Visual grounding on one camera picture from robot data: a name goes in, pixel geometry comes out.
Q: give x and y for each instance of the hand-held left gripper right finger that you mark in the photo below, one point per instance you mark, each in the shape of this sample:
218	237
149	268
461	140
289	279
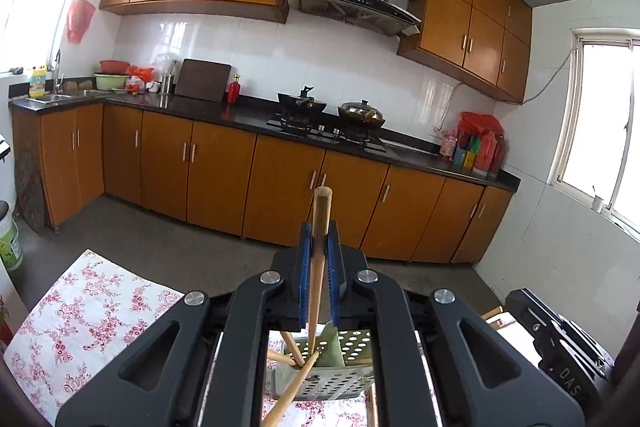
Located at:
331	292

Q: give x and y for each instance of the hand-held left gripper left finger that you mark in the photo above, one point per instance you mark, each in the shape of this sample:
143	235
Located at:
303	297

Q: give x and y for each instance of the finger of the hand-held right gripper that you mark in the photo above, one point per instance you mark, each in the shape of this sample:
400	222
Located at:
530	312

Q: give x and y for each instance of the green perforated chopstick holder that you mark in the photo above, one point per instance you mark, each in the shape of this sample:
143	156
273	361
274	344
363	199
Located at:
340	382

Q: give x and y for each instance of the small white cup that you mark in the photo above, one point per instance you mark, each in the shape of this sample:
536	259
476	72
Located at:
597	203

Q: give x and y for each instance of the wooden lower kitchen cabinets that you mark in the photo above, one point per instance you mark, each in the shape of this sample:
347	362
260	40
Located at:
220	177

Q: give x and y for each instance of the black gas stove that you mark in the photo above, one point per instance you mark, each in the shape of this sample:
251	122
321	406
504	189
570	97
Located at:
325	134

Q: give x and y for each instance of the dark sauce bottle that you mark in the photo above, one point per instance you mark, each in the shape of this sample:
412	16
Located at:
500	157

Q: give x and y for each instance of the orange sauce bottle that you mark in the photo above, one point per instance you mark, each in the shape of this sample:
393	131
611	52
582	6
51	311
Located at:
485	154

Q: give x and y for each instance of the green yellow carton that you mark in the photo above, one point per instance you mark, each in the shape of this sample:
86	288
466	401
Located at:
466	159

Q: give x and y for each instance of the wok with lid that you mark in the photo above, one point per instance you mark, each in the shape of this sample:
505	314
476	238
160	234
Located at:
361	114

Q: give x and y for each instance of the red label jar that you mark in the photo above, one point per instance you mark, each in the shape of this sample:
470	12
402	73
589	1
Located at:
448	144

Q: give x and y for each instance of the black wok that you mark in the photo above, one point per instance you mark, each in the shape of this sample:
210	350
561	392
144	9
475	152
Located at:
300	104

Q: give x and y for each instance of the black kitchen countertop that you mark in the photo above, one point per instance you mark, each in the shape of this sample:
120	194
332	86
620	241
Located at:
240	114

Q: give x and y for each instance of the barred sliding window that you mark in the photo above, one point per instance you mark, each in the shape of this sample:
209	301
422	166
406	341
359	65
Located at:
600	122

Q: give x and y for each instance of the red glass bottle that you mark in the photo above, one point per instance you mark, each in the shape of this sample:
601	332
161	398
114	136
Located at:
233	93

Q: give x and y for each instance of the floral white tablecloth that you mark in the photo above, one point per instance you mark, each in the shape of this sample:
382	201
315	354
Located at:
85	322

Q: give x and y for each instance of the dark cutting board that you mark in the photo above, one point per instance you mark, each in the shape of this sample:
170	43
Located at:
202	81

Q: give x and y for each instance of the steel canister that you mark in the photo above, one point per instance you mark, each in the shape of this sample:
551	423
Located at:
166	85

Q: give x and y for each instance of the orange plastic bag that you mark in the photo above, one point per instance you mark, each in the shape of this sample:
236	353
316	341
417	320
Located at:
140	74

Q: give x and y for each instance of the green basin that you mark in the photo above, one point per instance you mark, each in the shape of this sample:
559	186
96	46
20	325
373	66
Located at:
111	82

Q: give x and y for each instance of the dark round slab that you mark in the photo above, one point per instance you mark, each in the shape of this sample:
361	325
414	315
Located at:
32	192

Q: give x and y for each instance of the red basin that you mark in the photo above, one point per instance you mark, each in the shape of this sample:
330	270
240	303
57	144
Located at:
115	67

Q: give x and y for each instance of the white green plastic bucket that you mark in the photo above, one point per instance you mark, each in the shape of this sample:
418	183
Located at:
10	242

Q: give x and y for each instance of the steel sink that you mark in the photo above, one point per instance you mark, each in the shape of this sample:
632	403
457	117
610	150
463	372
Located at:
50	98

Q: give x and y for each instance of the metal faucet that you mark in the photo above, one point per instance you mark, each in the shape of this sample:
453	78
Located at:
58	77

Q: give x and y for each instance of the yellow detergent bottle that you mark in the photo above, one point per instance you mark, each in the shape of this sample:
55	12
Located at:
37	82

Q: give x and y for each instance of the hanging red plastic bag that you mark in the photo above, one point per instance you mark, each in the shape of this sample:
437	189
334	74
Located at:
80	22

